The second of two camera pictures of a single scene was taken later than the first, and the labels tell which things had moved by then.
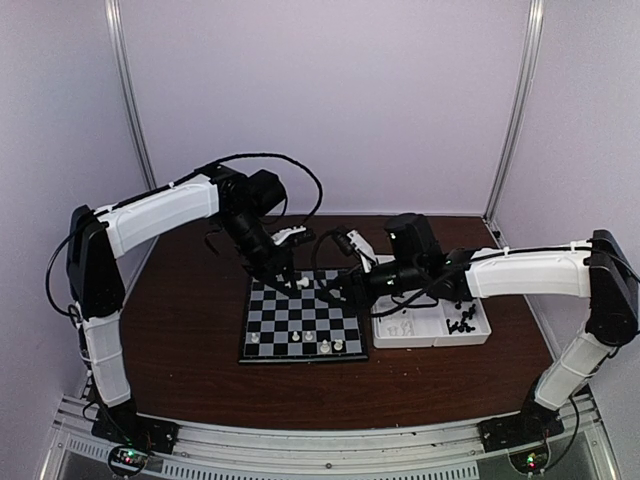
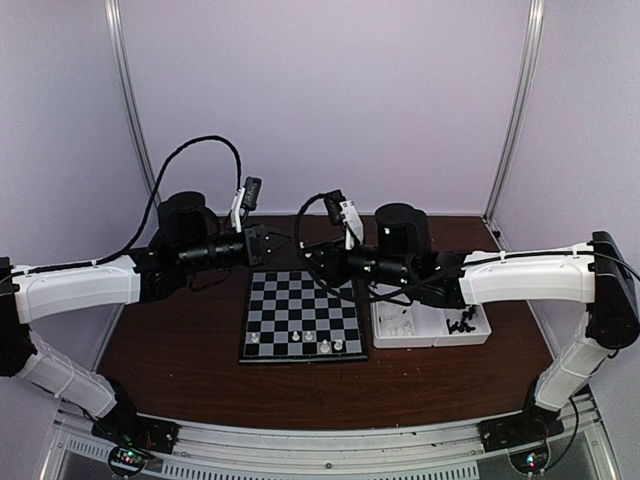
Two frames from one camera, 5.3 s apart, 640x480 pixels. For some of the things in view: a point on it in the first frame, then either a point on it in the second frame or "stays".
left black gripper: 274,264 → 256,247
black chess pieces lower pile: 463,325 stays
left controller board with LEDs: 127,459 stays
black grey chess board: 320,323 stays
